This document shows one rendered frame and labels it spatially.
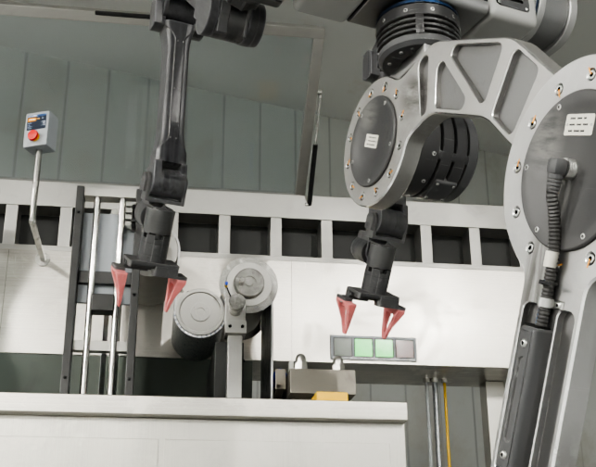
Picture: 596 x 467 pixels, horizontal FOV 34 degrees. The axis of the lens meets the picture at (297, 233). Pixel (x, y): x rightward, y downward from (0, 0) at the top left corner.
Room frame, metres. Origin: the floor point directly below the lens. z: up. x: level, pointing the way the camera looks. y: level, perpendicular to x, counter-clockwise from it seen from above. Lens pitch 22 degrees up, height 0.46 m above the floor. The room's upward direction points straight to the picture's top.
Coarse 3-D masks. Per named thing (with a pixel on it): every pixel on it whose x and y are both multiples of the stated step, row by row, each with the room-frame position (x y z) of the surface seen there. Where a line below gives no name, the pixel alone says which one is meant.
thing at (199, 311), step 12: (180, 300) 2.33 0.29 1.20; (192, 300) 2.34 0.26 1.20; (204, 300) 2.34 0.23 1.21; (216, 300) 2.35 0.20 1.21; (180, 312) 2.33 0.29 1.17; (192, 312) 2.33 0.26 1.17; (204, 312) 2.34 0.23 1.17; (216, 312) 2.35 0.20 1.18; (180, 324) 2.33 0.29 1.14; (192, 324) 2.34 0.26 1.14; (204, 324) 2.34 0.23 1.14; (216, 324) 2.34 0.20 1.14
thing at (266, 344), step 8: (272, 304) 2.37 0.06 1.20; (272, 312) 2.37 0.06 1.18; (272, 320) 2.37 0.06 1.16; (264, 328) 2.51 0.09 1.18; (272, 328) 2.37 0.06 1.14; (264, 336) 2.51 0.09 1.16; (272, 336) 2.37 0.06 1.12; (264, 344) 2.51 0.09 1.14; (272, 344) 2.37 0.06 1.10; (264, 352) 2.51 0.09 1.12; (272, 352) 2.37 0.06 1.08; (264, 360) 2.51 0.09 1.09; (272, 360) 2.37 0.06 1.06; (264, 368) 2.51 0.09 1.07; (272, 368) 2.37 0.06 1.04; (264, 376) 2.51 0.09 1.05; (264, 384) 2.50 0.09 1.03
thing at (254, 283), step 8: (240, 272) 2.33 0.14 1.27; (248, 272) 2.33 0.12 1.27; (256, 272) 2.33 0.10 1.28; (248, 280) 2.33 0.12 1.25; (256, 280) 2.33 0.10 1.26; (240, 288) 2.33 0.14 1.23; (248, 288) 2.33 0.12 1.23; (256, 288) 2.33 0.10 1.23; (248, 296) 2.33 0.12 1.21; (256, 296) 2.35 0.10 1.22
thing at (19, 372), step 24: (0, 360) 2.59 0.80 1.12; (24, 360) 2.60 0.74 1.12; (48, 360) 2.61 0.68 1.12; (72, 360) 2.62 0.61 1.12; (96, 360) 2.63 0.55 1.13; (120, 360) 2.64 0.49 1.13; (144, 360) 2.64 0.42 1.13; (168, 360) 2.65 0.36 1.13; (0, 384) 2.59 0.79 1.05; (24, 384) 2.60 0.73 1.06; (48, 384) 2.61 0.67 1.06; (72, 384) 2.62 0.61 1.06; (96, 384) 2.63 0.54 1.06; (120, 384) 2.64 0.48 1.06; (144, 384) 2.65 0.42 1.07; (168, 384) 2.65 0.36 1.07; (192, 384) 2.66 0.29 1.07
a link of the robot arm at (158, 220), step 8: (152, 208) 1.76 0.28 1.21; (160, 208) 1.77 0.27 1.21; (168, 208) 1.78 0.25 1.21; (152, 216) 1.77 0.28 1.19; (160, 216) 1.76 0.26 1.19; (168, 216) 1.77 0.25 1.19; (144, 224) 1.79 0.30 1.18; (152, 224) 1.77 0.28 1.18; (160, 224) 1.77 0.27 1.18; (168, 224) 1.78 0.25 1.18; (152, 232) 1.78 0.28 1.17; (160, 232) 1.78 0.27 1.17; (168, 232) 1.79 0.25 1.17
